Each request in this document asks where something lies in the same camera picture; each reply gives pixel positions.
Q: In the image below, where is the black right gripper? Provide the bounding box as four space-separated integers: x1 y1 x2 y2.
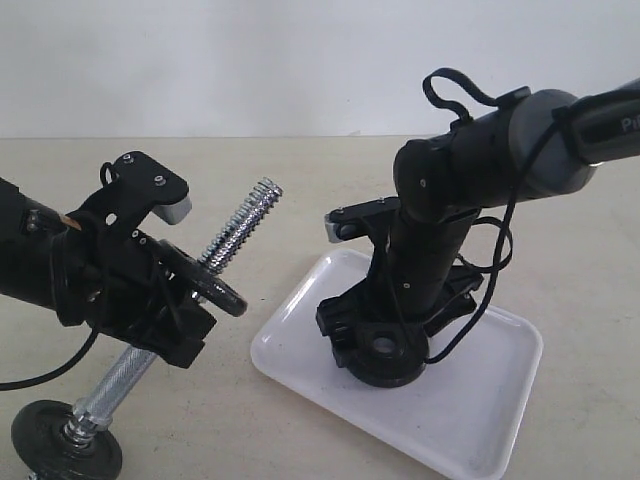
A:
316 263 483 370

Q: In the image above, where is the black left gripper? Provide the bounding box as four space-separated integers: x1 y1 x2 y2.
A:
49 227 217 369

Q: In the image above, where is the black weight plate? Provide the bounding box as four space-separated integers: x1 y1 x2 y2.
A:
157 240 248 317
346 323 429 388
11 400 123 479

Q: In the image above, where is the chrome dumbbell bar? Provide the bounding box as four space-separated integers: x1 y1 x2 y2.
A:
27 175 284 474

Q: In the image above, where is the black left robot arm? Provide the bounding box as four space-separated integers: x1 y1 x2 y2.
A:
1 180 216 368

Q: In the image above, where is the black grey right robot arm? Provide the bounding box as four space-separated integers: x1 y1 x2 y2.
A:
316 68 639 388

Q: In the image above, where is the white rectangular plastic tray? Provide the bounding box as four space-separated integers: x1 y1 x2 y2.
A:
250 248 544 479

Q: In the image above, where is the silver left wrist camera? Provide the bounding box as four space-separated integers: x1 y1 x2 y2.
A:
79 151 192 238

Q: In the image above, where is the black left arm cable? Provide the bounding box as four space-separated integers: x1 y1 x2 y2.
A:
0 159 176 391

